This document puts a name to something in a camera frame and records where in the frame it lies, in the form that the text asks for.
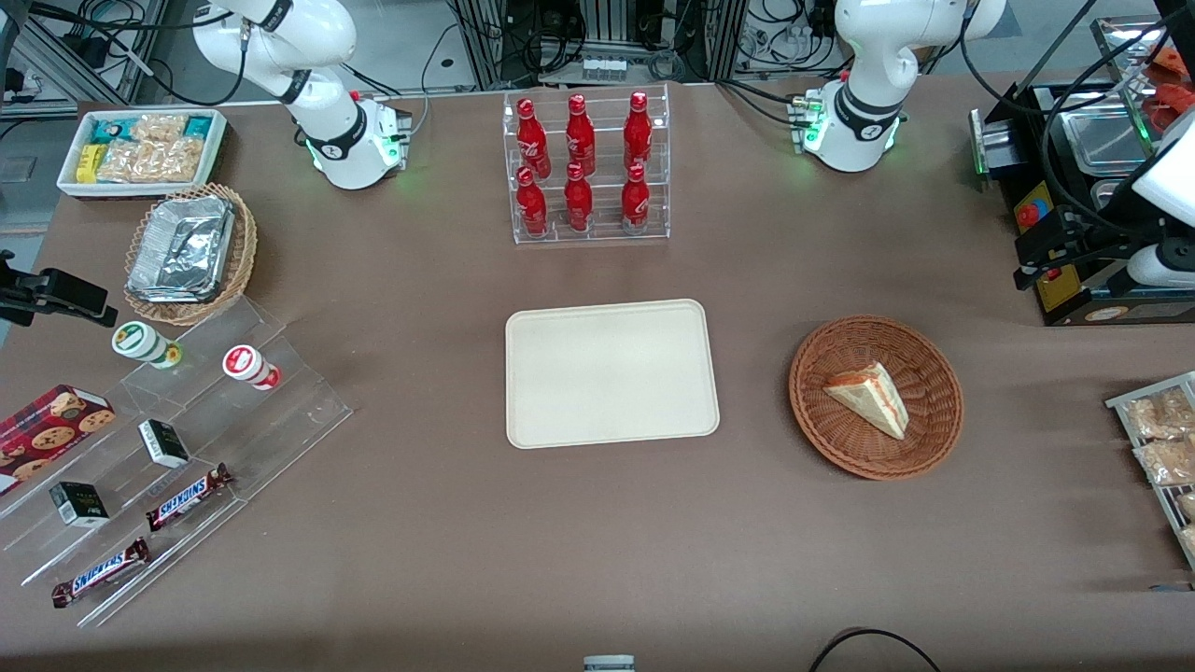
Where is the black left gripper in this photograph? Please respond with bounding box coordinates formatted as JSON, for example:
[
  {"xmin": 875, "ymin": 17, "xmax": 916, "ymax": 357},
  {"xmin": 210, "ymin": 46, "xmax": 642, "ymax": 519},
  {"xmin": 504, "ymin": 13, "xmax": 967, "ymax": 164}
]
[{"xmin": 1014, "ymin": 207, "xmax": 1136, "ymax": 291}]

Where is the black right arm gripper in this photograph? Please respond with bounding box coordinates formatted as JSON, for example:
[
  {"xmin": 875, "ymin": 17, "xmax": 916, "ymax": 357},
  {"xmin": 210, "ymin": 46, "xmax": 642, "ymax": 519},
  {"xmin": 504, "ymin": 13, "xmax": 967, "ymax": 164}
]
[{"xmin": 0, "ymin": 250, "xmax": 119, "ymax": 328}]

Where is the triangular sandwich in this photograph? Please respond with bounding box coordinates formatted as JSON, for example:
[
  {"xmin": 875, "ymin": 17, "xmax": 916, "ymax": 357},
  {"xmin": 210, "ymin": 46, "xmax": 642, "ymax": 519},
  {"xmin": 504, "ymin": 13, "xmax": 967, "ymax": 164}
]
[{"xmin": 822, "ymin": 361, "xmax": 910, "ymax": 441}]

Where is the aluminium foil tray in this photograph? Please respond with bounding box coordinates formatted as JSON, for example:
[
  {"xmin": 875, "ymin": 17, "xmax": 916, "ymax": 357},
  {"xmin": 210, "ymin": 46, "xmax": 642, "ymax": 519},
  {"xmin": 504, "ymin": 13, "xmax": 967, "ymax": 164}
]
[{"xmin": 127, "ymin": 195, "xmax": 235, "ymax": 303}]

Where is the light wicker basket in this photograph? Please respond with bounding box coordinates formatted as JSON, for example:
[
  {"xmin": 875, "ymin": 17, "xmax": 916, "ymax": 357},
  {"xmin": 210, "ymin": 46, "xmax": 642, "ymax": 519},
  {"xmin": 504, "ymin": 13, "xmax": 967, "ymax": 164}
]
[{"xmin": 123, "ymin": 183, "xmax": 259, "ymax": 327}]

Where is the steel tray with red food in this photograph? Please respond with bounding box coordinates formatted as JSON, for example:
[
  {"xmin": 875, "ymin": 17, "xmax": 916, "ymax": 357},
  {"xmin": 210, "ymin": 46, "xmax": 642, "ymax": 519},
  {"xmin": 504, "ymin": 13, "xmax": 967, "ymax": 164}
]
[{"xmin": 1089, "ymin": 13, "xmax": 1195, "ymax": 136}]

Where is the tray of packaged snacks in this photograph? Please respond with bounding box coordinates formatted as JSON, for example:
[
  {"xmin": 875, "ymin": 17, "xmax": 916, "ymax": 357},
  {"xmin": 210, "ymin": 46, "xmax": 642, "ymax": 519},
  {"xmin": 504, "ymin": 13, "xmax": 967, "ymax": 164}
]
[{"xmin": 1105, "ymin": 371, "xmax": 1195, "ymax": 572}]

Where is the brown round wicker basket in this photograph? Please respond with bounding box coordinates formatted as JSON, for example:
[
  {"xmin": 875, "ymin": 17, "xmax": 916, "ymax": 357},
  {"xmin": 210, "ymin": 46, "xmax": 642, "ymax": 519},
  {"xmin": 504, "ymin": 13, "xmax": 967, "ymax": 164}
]
[{"xmin": 788, "ymin": 315, "xmax": 964, "ymax": 482}]

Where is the cream plastic tray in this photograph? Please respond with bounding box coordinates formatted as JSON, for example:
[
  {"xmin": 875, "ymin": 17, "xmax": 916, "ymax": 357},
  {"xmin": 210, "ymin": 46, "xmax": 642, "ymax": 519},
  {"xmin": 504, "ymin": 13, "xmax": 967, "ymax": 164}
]
[{"xmin": 505, "ymin": 299, "xmax": 722, "ymax": 451}]

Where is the green lidded cup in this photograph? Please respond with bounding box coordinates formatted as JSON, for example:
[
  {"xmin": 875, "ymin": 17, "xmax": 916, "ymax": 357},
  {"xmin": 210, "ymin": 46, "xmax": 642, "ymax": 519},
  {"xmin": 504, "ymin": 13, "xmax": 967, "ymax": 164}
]
[{"xmin": 111, "ymin": 320, "xmax": 184, "ymax": 371}]

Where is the white rectangular snack bin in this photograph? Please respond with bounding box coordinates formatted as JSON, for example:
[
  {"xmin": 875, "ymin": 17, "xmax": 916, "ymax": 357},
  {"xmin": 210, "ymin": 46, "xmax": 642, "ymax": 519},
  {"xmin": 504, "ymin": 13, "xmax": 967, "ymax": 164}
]
[{"xmin": 56, "ymin": 108, "xmax": 229, "ymax": 201}]

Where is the steel pan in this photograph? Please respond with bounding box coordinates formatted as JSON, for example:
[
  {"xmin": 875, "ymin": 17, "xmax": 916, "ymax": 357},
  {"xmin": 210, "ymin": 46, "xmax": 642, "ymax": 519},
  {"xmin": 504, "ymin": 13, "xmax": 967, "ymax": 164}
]
[{"xmin": 1062, "ymin": 109, "xmax": 1157, "ymax": 175}]

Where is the red cookie box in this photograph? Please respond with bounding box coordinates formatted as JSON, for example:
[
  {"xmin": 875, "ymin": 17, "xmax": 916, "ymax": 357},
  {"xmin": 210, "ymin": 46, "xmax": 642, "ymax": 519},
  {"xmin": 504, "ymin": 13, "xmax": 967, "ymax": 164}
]
[{"xmin": 0, "ymin": 385, "xmax": 117, "ymax": 497}]

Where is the clear bag of crackers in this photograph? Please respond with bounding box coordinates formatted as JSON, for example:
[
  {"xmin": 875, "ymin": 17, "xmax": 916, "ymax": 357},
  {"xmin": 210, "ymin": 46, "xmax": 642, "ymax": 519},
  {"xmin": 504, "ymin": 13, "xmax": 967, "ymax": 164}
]
[
  {"xmin": 97, "ymin": 138, "xmax": 204, "ymax": 184},
  {"xmin": 133, "ymin": 114, "xmax": 190, "ymax": 143}
]

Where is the black food warmer cabinet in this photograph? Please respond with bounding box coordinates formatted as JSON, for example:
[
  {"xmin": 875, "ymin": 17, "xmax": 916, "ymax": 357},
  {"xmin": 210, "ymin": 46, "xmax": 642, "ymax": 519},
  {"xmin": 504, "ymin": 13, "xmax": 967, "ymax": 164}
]
[{"xmin": 969, "ymin": 82, "xmax": 1195, "ymax": 328}]

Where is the small black box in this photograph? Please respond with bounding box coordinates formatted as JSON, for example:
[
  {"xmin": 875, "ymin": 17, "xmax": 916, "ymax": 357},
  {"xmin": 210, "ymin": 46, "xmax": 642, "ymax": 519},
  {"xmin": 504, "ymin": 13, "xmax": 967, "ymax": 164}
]
[
  {"xmin": 49, "ymin": 481, "xmax": 111, "ymax": 530},
  {"xmin": 137, "ymin": 419, "xmax": 191, "ymax": 469}
]

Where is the red lidded cup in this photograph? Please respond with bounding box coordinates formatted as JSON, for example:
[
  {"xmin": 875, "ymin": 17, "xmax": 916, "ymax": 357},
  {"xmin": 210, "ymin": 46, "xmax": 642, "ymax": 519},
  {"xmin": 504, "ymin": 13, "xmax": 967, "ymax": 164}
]
[{"xmin": 221, "ymin": 344, "xmax": 282, "ymax": 392}]

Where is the clear bag of pastry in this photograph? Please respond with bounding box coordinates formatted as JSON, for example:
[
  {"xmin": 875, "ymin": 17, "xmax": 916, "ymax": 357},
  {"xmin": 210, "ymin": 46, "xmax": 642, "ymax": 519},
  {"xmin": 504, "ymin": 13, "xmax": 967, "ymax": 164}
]
[
  {"xmin": 1132, "ymin": 436, "xmax": 1195, "ymax": 488},
  {"xmin": 1123, "ymin": 386, "xmax": 1195, "ymax": 441}
]

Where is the Snickers chocolate bar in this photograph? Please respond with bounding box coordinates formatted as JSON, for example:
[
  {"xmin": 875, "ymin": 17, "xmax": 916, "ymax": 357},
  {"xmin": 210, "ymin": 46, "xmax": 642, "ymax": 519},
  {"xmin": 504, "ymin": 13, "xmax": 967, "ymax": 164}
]
[
  {"xmin": 145, "ymin": 463, "xmax": 234, "ymax": 533},
  {"xmin": 50, "ymin": 538, "xmax": 152, "ymax": 609}
]

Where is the clear acrylic stepped display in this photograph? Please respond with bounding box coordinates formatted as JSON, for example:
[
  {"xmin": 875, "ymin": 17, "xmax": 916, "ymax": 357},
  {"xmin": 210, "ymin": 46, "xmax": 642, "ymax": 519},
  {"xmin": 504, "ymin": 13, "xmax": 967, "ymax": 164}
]
[{"xmin": 0, "ymin": 296, "xmax": 354, "ymax": 629}]

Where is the red cola bottle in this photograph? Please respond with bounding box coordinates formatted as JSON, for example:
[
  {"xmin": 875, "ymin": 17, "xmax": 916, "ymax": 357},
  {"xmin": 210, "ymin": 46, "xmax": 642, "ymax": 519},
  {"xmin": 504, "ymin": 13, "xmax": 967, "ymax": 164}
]
[
  {"xmin": 620, "ymin": 163, "xmax": 652, "ymax": 235},
  {"xmin": 515, "ymin": 166, "xmax": 550, "ymax": 238},
  {"xmin": 623, "ymin": 91, "xmax": 654, "ymax": 170},
  {"xmin": 564, "ymin": 93, "xmax": 598, "ymax": 175},
  {"xmin": 515, "ymin": 98, "xmax": 551, "ymax": 179},
  {"xmin": 562, "ymin": 161, "xmax": 595, "ymax": 233}
]

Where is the clear acrylic bottle rack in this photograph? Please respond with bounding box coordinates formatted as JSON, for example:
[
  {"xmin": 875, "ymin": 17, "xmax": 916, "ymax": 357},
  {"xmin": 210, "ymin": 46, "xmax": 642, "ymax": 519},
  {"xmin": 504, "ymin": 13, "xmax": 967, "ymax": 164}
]
[{"xmin": 503, "ymin": 83, "xmax": 671, "ymax": 246}]

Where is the aluminium frame structure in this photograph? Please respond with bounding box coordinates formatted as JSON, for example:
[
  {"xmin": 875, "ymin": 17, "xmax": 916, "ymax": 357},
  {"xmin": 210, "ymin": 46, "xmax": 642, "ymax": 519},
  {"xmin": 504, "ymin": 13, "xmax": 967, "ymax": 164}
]
[{"xmin": 0, "ymin": 0, "xmax": 174, "ymax": 118}]

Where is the black looped cable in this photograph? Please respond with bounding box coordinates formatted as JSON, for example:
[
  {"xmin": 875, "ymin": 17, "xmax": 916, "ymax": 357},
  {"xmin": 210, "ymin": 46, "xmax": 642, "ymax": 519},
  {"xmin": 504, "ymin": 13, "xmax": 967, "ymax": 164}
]
[{"xmin": 808, "ymin": 627, "xmax": 945, "ymax": 672}]

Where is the equipment rack with cables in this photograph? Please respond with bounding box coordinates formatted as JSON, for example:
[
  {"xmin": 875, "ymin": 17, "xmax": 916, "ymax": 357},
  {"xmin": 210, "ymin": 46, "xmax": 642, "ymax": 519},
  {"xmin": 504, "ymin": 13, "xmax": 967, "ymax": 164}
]
[{"xmin": 448, "ymin": 0, "xmax": 846, "ymax": 87}]

